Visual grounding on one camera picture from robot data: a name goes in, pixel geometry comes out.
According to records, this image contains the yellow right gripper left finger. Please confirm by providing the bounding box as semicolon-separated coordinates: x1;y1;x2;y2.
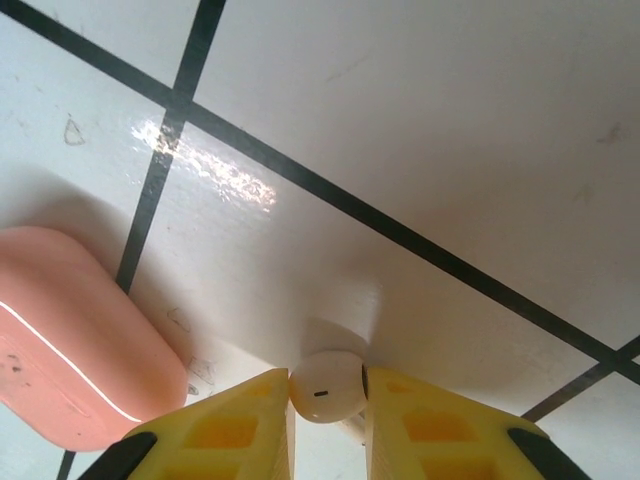
82;368;297;480

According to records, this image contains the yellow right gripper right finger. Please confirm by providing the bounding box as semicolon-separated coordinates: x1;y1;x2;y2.
360;365;584;480

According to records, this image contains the pink earbud charging case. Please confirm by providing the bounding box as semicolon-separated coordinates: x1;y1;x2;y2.
0;225;190;453

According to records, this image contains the beige wireless earbud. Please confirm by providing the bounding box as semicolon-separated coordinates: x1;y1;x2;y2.
289;349;371;444

